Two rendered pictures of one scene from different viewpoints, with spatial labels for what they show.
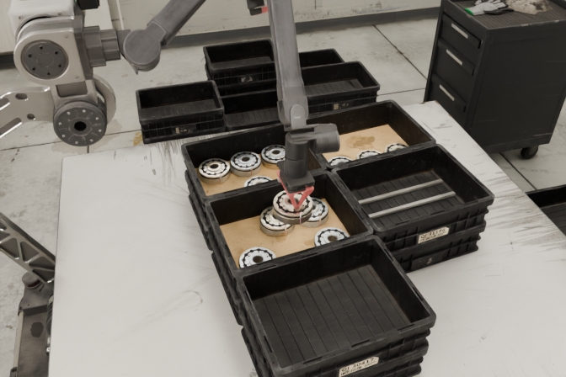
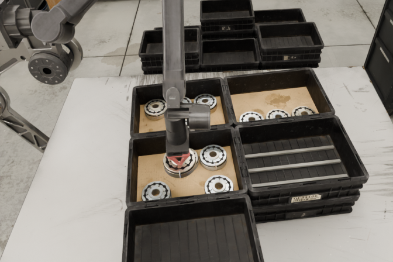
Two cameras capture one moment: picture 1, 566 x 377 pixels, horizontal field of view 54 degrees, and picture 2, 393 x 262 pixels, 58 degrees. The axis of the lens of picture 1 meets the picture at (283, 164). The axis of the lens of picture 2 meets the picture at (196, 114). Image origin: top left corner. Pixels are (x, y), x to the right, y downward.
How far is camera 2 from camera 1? 0.56 m
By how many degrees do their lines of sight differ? 17
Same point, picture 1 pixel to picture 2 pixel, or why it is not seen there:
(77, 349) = (30, 227)
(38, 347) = not seen: hidden behind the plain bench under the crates
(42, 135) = (98, 51)
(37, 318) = not seen: hidden behind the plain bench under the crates
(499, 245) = (373, 211)
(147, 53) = (49, 33)
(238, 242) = (151, 172)
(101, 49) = (16, 26)
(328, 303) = (197, 241)
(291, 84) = (171, 68)
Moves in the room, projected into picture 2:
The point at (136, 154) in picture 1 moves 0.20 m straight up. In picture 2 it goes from (120, 82) to (111, 52)
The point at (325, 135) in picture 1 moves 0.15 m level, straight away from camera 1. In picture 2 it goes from (197, 116) to (216, 81)
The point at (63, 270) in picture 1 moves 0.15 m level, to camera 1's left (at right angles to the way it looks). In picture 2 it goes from (44, 164) to (16, 158)
